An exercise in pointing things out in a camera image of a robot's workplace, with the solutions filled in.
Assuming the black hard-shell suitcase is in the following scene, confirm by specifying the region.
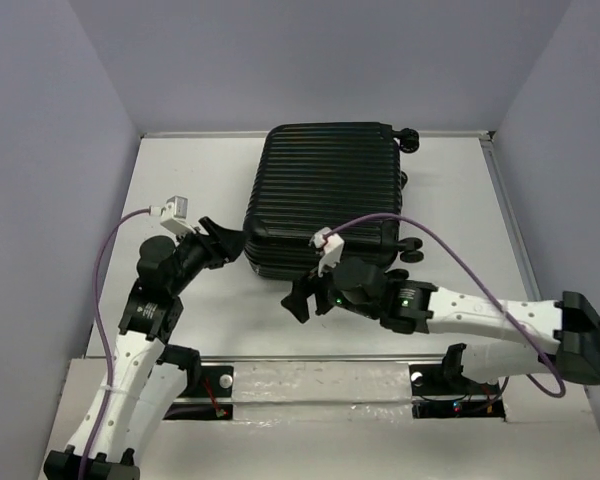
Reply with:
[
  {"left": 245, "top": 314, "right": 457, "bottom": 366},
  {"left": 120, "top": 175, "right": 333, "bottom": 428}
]
[{"left": 243, "top": 122, "right": 420, "bottom": 281}]

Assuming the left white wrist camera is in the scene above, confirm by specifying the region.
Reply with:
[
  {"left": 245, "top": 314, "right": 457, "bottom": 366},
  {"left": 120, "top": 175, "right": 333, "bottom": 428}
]
[{"left": 149, "top": 196, "right": 195, "bottom": 238}]

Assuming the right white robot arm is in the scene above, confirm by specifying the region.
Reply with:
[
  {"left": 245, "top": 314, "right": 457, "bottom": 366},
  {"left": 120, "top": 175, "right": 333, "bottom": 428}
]
[{"left": 281, "top": 258, "right": 600, "bottom": 392}]

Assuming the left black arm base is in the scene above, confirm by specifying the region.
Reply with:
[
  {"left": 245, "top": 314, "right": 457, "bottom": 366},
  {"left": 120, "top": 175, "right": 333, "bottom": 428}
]
[{"left": 164, "top": 364, "right": 234, "bottom": 421}]

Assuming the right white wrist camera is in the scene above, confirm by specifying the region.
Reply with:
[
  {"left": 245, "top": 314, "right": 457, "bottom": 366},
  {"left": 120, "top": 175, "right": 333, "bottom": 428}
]
[{"left": 310, "top": 227, "right": 345, "bottom": 277}]

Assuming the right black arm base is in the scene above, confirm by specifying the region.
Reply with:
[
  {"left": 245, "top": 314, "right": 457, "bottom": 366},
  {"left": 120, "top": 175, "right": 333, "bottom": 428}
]
[{"left": 409, "top": 364, "right": 506, "bottom": 420}]

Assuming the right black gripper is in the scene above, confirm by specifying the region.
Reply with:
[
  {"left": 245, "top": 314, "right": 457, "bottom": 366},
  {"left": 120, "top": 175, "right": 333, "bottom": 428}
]
[{"left": 280, "top": 249, "right": 379, "bottom": 321}]

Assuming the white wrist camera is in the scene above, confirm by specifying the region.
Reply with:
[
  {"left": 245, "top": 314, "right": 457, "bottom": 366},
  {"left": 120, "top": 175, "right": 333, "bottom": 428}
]
[
  {"left": 310, "top": 227, "right": 345, "bottom": 277},
  {"left": 149, "top": 196, "right": 195, "bottom": 238}
]

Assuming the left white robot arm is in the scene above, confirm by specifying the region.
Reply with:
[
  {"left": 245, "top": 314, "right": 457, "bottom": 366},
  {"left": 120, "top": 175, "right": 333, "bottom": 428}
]
[{"left": 43, "top": 215, "right": 245, "bottom": 479}]

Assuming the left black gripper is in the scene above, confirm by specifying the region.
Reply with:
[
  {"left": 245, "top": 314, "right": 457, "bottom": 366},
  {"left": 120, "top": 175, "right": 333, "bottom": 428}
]
[{"left": 169, "top": 216, "right": 252, "bottom": 294}]

